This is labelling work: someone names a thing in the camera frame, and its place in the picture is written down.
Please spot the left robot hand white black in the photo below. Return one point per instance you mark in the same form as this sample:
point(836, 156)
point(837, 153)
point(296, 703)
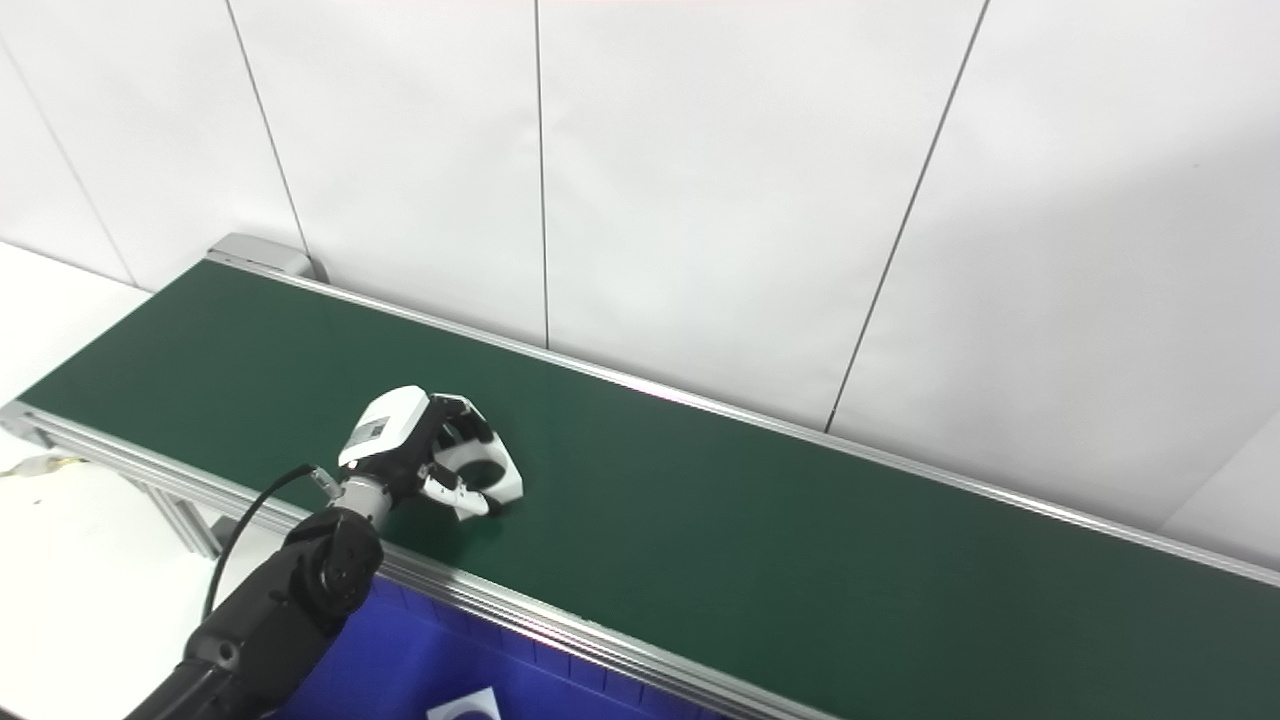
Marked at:
point(390, 425)

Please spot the white square part with hole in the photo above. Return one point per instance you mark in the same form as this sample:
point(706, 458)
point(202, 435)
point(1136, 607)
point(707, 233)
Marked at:
point(511, 484)
point(465, 706)

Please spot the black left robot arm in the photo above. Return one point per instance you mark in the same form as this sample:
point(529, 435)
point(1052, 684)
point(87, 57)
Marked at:
point(290, 600)

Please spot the grey conveyor end housing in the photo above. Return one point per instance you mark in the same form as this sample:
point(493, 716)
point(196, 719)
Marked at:
point(260, 252)

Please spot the green conveyor belt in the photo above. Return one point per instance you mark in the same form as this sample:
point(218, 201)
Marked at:
point(520, 605)
point(750, 540)

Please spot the blue bin with white parts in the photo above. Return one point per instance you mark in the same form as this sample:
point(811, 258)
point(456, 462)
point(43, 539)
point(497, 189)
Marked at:
point(400, 650)

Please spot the aluminium conveyor leg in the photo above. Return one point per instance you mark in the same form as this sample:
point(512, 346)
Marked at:
point(185, 520)

